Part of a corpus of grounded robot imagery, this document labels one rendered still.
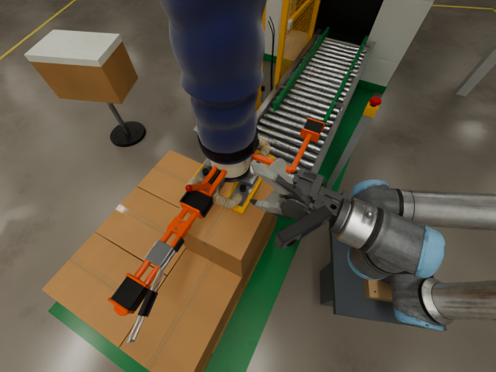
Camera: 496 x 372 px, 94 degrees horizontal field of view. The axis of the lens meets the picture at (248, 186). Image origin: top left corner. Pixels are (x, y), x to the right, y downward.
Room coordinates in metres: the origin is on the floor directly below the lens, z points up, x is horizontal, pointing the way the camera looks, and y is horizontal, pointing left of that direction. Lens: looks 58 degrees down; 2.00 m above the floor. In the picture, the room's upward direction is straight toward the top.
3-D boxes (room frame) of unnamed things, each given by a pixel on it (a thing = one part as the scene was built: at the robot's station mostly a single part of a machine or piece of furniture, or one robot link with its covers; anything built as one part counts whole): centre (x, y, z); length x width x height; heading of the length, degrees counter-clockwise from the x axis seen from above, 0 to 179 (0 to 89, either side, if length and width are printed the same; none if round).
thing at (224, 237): (0.63, 0.08, 0.74); 0.60 x 0.40 x 0.40; 153
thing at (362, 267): (0.16, -0.29, 1.46); 0.12 x 0.09 x 0.12; 170
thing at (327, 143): (1.86, -0.94, 0.50); 2.31 x 0.05 x 0.19; 152
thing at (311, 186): (0.23, -0.14, 1.58); 0.12 x 0.09 x 0.08; 63
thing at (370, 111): (1.25, -0.82, 0.50); 0.07 x 0.07 x 1.00; 62
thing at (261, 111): (2.16, -0.36, 0.50); 2.31 x 0.05 x 0.19; 152
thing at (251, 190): (0.59, -0.01, 1.13); 0.34 x 0.10 x 0.05; 153
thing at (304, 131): (0.78, -0.29, 1.24); 0.09 x 0.08 x 0.05; 63
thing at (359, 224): (0.18, -0.21, 1.58); 0.09 x 0.05 x 0.10; 153
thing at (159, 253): (0.22, 0.29, 1.23); 0.07 x 0.07 x 0.04; 63
